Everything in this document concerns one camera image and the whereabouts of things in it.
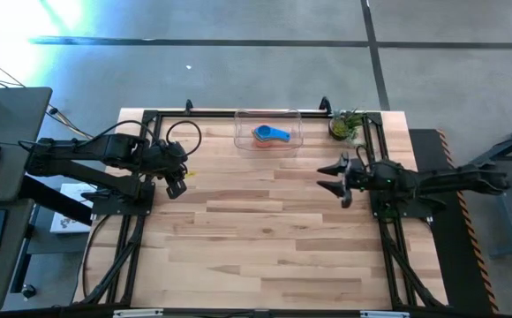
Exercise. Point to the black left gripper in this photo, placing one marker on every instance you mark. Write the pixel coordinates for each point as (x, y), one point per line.
(170, 159)

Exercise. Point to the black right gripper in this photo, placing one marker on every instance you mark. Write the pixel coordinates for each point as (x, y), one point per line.
(358, 176)

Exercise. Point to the blue measuring cup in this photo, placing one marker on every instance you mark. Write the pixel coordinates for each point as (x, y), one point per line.
(265, 131)

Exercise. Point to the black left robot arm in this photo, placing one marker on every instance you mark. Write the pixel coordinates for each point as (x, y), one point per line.
(106, 150)

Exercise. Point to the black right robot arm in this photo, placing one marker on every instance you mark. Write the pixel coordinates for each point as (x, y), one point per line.
(459, 181)

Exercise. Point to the clear plastic basket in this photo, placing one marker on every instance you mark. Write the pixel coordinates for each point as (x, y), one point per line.
(243, 141)

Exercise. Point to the small potted plant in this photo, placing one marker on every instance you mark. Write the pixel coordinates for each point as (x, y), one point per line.
(339, 128)

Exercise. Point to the black table clamp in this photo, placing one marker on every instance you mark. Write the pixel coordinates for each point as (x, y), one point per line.
(325, 105)
(188, 106)

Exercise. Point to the white paper sheet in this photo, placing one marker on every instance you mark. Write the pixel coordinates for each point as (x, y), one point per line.
(68, 223)

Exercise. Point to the black base beam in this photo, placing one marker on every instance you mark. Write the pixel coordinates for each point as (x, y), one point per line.
(57, 201)

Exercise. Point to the black hazard-striped floor mat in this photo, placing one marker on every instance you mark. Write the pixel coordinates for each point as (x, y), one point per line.
(452, 265)

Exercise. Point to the grey desk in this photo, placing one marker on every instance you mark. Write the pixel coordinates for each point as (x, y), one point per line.
(13, 115)

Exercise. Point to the black caster wheel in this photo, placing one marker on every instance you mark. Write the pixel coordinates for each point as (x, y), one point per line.
(28, 291)

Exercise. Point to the black aluminium table frame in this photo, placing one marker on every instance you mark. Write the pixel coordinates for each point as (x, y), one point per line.
(212, 114)

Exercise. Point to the silver edge bracket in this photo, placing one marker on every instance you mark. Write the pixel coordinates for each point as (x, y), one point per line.
(137, 313)
(384, 314)

